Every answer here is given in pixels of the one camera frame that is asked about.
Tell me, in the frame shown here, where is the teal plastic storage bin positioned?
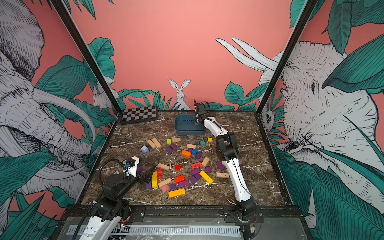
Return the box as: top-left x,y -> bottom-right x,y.
174,114 -> 206,136

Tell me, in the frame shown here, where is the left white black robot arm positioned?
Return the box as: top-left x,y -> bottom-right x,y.
72,157 -> 157,240

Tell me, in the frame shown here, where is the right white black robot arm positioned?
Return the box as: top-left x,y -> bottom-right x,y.
194,102 -> 258,223

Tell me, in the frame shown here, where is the purple bricks back left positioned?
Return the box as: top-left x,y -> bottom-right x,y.
166,144 -> 178,155

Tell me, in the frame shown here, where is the upright yellow brick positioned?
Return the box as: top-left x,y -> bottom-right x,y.
152,171 -> 158,189

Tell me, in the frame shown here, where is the red stacked brick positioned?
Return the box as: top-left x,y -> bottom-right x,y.
156,169 -> 163,180

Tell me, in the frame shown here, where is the natural wood brick middle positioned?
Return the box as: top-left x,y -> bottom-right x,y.
157,163 -> 170,171

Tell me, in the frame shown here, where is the pink brick front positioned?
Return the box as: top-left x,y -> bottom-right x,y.
162,185 -> 170,193

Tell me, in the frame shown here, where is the natural wood brick front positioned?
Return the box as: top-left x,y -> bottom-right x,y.
158,178 -> 172,188

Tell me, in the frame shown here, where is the light blue cube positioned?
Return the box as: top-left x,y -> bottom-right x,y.
141,146 -> 148,153

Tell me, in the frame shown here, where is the natural wood brick pair left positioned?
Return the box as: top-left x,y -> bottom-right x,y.
147,138 -> 162,149

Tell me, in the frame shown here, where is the orange red brick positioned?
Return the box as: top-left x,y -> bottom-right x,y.
174,175 -> 186,184

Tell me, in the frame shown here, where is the long yellow brick front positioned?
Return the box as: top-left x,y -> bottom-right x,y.
168,189 -> 186,198

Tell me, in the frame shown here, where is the orange brick centre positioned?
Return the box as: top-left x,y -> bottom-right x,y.
181,150 -> 192,159

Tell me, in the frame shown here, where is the red arch brick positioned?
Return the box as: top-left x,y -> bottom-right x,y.
191,162 -> 202,170

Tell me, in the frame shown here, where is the natural wood brick upright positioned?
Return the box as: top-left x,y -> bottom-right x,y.
202,157 -> 210,168

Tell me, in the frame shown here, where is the black white checkerboard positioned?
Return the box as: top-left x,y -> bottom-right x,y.
121,106 -> 158,125

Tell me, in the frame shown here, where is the angled yellow brick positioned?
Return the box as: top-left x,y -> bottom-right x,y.
200,171 -> 214,185

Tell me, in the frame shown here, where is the natural wood brick right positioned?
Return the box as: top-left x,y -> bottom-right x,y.
216,172 -> 230,179

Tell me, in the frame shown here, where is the metal front rail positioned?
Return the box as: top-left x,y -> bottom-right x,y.
65,224 -> 242,238

